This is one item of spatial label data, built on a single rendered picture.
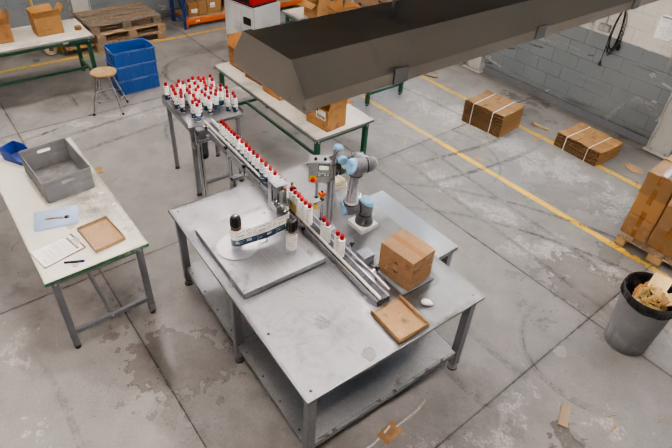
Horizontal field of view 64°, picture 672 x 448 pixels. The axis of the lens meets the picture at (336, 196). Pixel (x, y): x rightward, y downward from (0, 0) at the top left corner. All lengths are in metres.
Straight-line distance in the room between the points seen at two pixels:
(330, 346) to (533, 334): 2.13
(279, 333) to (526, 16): 2.96
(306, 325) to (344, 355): 0.33
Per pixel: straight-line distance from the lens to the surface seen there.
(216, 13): 10.97
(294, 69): 0.61
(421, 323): 3.73
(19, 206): 5.10
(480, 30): 0.82
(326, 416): 3.97
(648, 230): 6.21
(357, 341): 3.57
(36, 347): 5.02
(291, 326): 3.63
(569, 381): 4.87
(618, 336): 5.15
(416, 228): 4.44
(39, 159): 5.48
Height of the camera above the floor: 3.63
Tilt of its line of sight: 37 degrees down
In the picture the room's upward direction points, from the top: 4 degrees clockwise
